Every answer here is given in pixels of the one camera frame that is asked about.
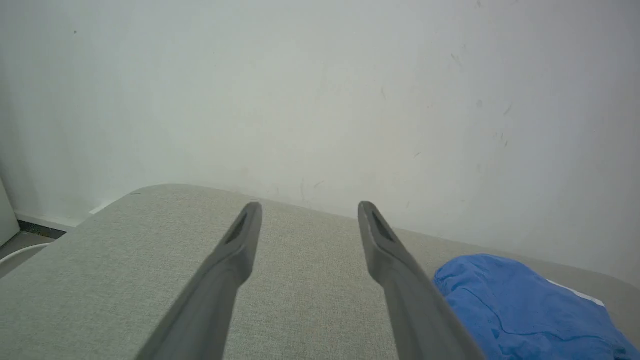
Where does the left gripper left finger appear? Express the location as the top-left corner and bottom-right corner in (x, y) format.
(136, 201), (264, 360)

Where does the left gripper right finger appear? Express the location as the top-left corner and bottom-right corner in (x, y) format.
(357, 201), (486, 360)

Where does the blue garment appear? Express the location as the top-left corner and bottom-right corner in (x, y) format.
(433, 253), (640, 360)

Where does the dark baseboard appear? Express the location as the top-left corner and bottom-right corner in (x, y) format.
(15, 212), (81, 239)

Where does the white panel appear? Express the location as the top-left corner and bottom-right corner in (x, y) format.
(0, 177), (21, 247)

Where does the white cable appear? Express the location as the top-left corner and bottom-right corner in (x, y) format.
(0, 243), (52, 267)

